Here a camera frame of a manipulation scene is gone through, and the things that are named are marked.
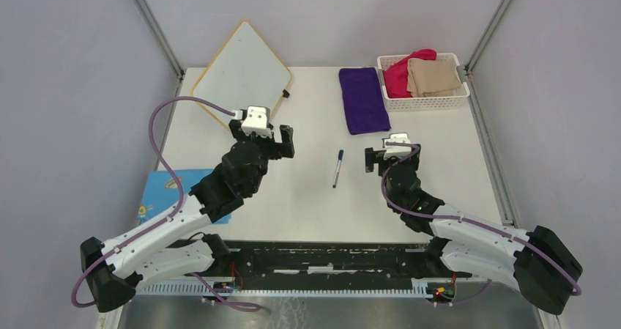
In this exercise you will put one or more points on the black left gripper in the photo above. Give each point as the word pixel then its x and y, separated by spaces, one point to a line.
pixel 285 149

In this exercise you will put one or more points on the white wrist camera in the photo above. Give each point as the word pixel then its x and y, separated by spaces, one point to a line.
pixel 396 145
pixel 257 121

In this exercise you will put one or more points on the blue cartoon cloth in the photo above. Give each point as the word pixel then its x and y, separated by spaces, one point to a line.
pixel 161 192

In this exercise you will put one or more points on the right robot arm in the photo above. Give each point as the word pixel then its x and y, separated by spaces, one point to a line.
pixel 536 263

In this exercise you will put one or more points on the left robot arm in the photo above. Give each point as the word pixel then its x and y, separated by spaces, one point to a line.
pixel 115 269

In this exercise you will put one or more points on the beige folded cloth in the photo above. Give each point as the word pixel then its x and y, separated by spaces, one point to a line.
pixel 432 78

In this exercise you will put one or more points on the white slotted cable duct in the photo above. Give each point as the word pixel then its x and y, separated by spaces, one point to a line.
pixel 196 288

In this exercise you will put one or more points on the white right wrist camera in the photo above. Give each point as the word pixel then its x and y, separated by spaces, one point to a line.
pixel 396 145

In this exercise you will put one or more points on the yellow framed whiteboard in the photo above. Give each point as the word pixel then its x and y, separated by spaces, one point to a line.
pixel 244 72

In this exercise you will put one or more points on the blue capped marker pen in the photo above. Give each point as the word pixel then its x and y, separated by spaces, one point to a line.
pixel 337 168

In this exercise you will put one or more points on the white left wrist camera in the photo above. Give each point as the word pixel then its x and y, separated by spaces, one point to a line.
pixel 257 121

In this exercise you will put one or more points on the white plastic basket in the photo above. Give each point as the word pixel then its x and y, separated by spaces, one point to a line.
pixel 459 96

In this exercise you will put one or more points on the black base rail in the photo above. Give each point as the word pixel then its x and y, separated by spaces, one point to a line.
pixel 258 265

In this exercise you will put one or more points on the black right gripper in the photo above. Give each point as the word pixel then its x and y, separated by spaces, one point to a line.
pixel 376 157

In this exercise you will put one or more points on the red cloth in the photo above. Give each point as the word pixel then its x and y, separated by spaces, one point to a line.
pixel 396 76

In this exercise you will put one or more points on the purple folded towel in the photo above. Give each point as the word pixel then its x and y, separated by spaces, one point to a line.
pixel 362 101

